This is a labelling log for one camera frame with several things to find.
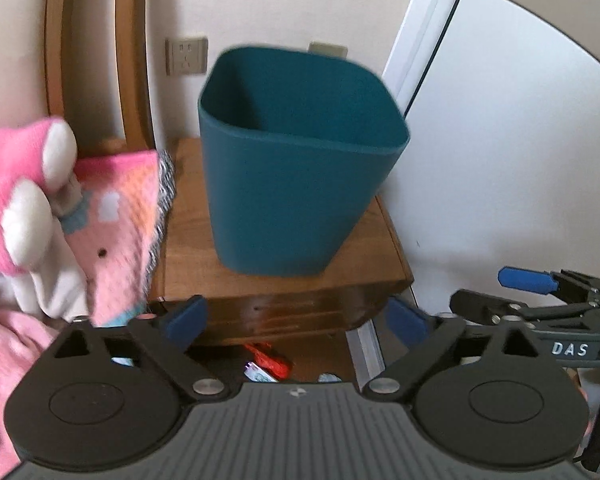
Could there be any pink clothing piece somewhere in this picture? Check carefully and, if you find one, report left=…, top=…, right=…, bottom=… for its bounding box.
left=0, top=309, right=66, bottom=479

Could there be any white cookie box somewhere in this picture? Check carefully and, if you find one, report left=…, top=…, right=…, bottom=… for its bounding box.
left=244, top=362, right=277, bottom=382

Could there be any teal plastic trash bin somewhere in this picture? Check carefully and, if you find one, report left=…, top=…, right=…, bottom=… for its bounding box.
left=198, top=46, right=410, bottom=276

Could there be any pink patterned bed quilt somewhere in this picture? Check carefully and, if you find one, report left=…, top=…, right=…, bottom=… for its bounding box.
left=60, top=151, right=175, bottom=326

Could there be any wooden nightstand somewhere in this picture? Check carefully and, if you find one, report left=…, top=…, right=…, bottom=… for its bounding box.
left=147, top=136, right=415, bottom=386

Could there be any pink plush toy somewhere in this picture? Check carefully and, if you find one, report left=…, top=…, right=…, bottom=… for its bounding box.
left=0, top=117, right=78, bottom=275

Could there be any left wall socket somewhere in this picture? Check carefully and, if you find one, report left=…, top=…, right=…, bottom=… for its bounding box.
left=166, top=37, right=209, bottom=77

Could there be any wall socket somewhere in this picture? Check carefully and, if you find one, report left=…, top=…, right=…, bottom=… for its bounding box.
left=308, top=41, right=348, bottom=58
left=166, top=37, right=209, bottom=77

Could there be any right wall socket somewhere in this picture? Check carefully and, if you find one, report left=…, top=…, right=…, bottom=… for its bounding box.
left=308, top=41, right=348, bottom=58

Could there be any clear plastic wrapper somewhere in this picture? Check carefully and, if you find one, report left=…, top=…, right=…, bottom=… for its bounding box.
left=317, top=373, right=341, bottom=384

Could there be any red plastic bag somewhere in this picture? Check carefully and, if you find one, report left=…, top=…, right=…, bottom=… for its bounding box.
left=245, top=342, right=292, bottom=379

